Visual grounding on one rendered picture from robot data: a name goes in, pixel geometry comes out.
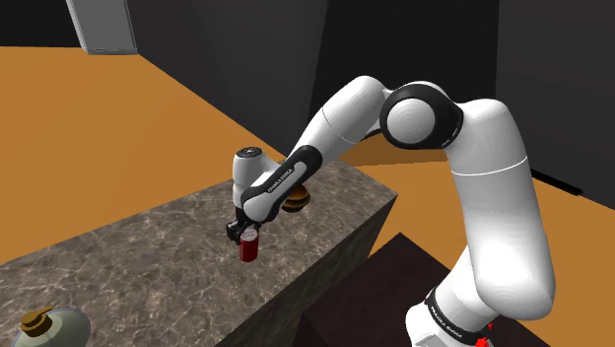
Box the red soda can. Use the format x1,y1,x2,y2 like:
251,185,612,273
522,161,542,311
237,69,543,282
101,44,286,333
239,228,260,263

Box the brown burger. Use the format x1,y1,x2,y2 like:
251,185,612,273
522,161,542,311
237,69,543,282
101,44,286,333
281,185,311,214

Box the dark robot stand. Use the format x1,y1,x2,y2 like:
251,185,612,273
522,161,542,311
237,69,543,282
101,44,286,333
292,232,552,347

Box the grey pot lid brass knob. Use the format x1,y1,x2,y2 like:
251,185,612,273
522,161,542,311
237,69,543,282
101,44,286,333
10,305,92,347

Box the grey door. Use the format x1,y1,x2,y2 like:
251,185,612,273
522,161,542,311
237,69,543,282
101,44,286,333
65,0,139,56

